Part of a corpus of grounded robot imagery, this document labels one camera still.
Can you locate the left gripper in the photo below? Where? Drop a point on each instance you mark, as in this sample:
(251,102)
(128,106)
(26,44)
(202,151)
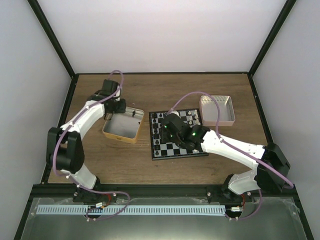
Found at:
(122,109)

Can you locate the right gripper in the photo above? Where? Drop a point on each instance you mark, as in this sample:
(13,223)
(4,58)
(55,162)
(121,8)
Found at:
(165,139)

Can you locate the black queen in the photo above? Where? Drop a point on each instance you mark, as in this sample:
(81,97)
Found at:
(156,136)

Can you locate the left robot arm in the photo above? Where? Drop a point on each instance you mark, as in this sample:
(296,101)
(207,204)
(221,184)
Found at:
(64,149)

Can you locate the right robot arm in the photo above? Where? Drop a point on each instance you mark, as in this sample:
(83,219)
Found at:
(267,163)

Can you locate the yellow metal tin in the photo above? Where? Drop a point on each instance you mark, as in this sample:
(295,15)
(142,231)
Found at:
(123,127)

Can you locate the black white chessboard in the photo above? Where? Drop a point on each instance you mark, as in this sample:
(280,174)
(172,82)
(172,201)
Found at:
(169,150)

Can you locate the pink metal tin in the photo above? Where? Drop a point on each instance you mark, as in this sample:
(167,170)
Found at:
(209,110)

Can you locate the light blue cable duct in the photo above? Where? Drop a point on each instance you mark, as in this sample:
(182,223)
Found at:
(133,210)

